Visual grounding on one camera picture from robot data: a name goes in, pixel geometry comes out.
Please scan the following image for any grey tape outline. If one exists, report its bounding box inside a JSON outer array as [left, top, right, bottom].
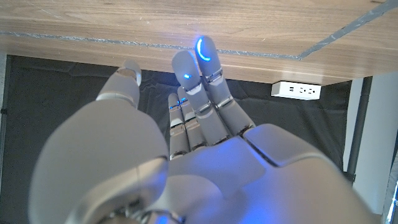
[[0, 0, 398, 62]]

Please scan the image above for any black backdrop cloth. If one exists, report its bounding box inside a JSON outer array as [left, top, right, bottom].
[[0, 54, 354, 224]]

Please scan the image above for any white power strip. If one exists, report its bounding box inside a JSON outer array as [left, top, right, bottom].
[[271, 80, 322, 101]]

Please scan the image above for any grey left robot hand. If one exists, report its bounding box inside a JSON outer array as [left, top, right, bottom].
[[27, 35, 379, 224]]

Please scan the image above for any black backdrop stand pole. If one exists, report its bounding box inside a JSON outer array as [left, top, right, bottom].
[[0, 55, 10, 194], [343, 76, 374, 184]]

